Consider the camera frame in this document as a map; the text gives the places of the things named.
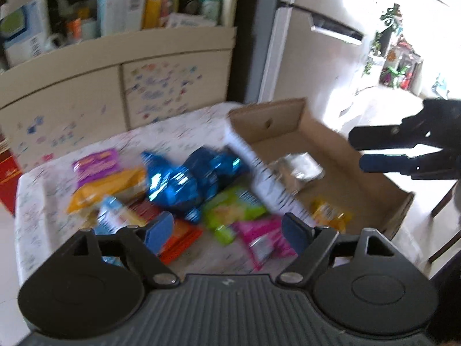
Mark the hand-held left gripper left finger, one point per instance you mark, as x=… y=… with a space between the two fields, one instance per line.
x=161 y=232

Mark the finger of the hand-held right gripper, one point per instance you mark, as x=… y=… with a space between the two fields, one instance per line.
x=378 y=137
x=381 y=163

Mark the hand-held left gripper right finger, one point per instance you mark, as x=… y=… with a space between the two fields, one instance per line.
x=294 y=236

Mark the red noodle snack packet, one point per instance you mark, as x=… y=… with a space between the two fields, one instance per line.
x=183 y=236

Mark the light blue snack packet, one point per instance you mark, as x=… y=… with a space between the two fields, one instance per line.
x=113 y=216

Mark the blue foil snack packet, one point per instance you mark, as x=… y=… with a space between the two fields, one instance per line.
x=216 y=169
x=173 y=187

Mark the brown cardboard box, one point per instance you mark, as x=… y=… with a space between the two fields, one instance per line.
x=288 y=122

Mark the pink snack packet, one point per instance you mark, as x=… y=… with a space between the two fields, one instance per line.
x=259 y=234

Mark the small yellow snack packet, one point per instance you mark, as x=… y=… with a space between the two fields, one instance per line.
x=327 y=214

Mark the silver snack packet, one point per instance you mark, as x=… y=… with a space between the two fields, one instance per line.
x=297 y=169

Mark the green snack packet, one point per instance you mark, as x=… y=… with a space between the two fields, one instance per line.
x=230 y=209

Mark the dark wooden chair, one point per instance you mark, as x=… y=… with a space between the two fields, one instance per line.
x=441 y=202

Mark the pile of colourful toys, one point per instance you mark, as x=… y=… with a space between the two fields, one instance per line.
x=399 y=66

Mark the purple snack packet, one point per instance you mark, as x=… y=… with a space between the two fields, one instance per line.
x=96 y=165

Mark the white refrigerator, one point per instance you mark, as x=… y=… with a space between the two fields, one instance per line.
x=324 y=61

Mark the green potted plant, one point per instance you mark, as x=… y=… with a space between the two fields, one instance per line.
x=389 y=18

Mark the red carton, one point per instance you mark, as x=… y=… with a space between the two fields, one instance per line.
x=10 y=173

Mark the cream cabinet with stickers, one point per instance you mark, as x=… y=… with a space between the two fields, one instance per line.
x=90 y=75

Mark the teal lidded container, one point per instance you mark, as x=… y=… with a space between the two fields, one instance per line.
x=209 y=7

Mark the flat white box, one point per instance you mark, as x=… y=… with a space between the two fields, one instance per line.
x=189 y=21

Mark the small orange bottle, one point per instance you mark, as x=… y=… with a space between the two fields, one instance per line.
x=75 y=30

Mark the yellow box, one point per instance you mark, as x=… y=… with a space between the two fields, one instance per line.
x=152 y=9

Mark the white paper carton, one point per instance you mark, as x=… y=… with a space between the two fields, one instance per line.
x=120 y=9

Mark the row of colourful books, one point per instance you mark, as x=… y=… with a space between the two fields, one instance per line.
x=170 y=1

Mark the white and blue box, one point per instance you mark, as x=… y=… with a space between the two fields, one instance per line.
x=23 y=25

